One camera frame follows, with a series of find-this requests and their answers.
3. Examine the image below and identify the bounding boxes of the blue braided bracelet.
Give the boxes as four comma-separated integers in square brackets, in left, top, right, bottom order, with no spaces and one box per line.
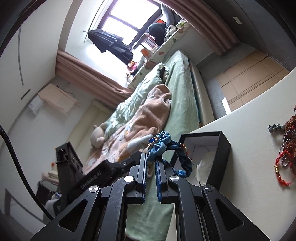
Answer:
[146,130,193,178]

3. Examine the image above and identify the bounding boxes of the white cloth pouch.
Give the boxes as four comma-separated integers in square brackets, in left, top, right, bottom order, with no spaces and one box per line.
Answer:
[196,151,216,186]

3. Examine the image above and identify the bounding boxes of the black jewelry box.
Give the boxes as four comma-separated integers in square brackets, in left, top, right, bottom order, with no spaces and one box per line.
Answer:
[179,131,231,189]

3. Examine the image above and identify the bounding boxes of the red string bracelet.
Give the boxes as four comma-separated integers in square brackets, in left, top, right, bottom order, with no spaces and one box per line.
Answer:
[274,150,296,187]

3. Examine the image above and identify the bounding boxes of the grey metal bead bracelet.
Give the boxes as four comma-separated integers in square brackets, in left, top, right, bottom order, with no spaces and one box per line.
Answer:
[268,123,286,134]

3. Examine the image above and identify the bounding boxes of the brown rudraksha bead necklace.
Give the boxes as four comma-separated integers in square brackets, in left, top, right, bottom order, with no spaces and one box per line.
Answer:
[283,104,296,137]

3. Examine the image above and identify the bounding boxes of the beige plush toy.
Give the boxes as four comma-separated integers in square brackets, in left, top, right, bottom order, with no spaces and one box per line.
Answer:
[90,121,109,149]

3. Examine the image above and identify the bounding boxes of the green bed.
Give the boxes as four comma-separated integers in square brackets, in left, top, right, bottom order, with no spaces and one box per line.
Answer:
[125,51,199,240]

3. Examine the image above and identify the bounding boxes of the pink fleece blanket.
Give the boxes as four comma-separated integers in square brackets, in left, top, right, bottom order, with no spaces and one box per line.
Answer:
[83,84,171,175]

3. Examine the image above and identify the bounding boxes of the light green floral duvet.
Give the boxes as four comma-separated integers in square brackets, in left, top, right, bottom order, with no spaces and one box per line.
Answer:
[104,63,168,140]

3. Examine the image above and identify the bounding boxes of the left pink curtain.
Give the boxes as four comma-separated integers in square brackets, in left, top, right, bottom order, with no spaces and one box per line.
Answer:
[56,50,134,109]

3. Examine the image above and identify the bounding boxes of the pink curtain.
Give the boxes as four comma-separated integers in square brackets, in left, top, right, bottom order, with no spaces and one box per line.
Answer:
[56,50,134,109]
[160,0,239,56]

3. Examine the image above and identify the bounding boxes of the colourful plush toy on sill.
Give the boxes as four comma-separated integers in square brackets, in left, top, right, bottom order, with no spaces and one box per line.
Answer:
[127,61,137,75]

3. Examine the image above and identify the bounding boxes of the floral window seat cushion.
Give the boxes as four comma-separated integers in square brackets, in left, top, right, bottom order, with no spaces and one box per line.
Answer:
[127,20,190,89]

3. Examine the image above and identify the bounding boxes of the dark hanging clothes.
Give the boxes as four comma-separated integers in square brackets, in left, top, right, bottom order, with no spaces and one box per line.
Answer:
[88,29,133,65]

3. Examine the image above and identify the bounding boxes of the flattened cardboard sheets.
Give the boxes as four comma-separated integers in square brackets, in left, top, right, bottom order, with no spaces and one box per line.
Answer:
[216,50,289,111]

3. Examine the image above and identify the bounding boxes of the black bag on sill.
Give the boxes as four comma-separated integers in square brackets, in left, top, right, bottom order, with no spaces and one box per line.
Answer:
[148,23,166,46]

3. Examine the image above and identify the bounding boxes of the right pink curtain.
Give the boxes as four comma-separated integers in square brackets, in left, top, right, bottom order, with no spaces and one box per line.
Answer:
[160,0,239,56]

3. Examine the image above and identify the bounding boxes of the window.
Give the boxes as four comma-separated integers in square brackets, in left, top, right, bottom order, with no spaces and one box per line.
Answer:
[97,0,161,47]

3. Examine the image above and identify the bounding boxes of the grey pillow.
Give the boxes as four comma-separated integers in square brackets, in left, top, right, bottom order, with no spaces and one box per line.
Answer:
[161,4,176,27]

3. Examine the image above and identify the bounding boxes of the white wall air conditioner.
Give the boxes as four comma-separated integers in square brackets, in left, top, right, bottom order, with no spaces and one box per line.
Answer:
[28,95,45,116]

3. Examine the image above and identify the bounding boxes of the black cable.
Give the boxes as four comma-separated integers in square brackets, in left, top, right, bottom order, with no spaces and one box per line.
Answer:
[0,124,55,220]

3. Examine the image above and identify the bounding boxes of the white wall socket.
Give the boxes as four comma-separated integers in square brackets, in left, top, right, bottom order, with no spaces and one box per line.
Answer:
[233,16,242,25]

